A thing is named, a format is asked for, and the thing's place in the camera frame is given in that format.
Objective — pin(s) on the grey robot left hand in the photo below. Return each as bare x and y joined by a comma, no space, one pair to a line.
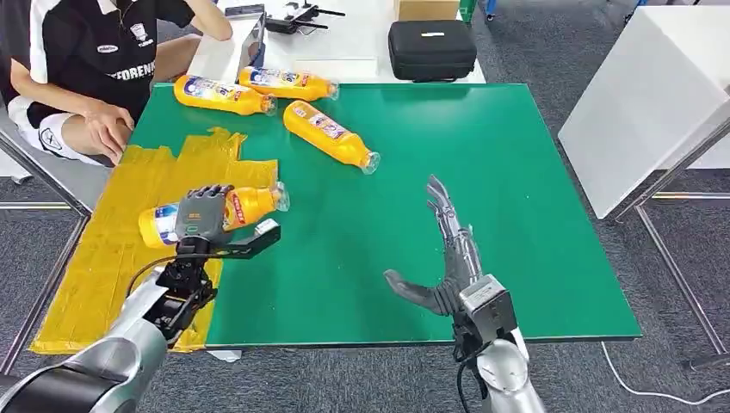
199,216

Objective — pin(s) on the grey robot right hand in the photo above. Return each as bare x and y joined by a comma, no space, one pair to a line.
459,265

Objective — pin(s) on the orange drink bottle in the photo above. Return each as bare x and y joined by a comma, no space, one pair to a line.
285,82
222,97
251,205
331,134

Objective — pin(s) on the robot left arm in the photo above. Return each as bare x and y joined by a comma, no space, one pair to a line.
114,359

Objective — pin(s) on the green table mat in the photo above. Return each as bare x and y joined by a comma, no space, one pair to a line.
371,228

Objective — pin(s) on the yellow sheet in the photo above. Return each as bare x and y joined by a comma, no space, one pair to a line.
102,279

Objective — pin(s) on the grey laptop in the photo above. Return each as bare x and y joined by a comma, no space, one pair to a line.
251,48

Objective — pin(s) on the person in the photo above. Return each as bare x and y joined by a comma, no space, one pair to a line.
85,62

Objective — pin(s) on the black remote controller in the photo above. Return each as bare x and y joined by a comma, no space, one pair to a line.
285,24

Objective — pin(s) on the black flat device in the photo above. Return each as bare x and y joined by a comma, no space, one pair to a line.
245,10

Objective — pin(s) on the black zip case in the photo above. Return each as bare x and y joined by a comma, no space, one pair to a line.
432,51

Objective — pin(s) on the white desk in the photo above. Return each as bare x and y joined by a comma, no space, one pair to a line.
365,45

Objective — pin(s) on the white side table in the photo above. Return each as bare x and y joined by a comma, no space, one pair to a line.
639,108

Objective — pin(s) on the green crate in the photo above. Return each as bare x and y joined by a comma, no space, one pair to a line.
469,8

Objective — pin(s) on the cardboard box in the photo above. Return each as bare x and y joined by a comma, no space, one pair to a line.
426,8

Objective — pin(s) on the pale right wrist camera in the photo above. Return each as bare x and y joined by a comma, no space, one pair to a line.
485,308

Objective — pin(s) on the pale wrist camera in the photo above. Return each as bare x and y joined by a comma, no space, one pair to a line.
267,227
485,308

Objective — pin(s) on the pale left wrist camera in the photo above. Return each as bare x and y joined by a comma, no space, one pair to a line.
267,227

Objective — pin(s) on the metal frame leg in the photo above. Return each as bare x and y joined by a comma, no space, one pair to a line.
79,206
678,165

